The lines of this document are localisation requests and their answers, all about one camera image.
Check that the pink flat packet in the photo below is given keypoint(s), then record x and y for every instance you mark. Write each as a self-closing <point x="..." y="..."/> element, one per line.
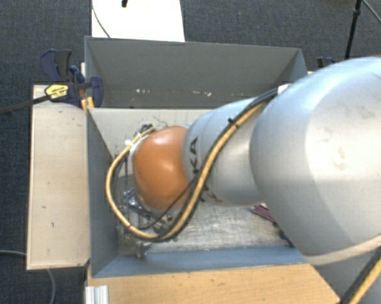
<point x="260" y="210"/>

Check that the pale wood flat board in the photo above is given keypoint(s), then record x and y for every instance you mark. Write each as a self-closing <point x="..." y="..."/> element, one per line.
<point x="57" y="182"/>

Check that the grey metal bin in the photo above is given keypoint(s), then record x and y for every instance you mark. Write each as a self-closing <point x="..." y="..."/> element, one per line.
<point x="178" y="71"/>

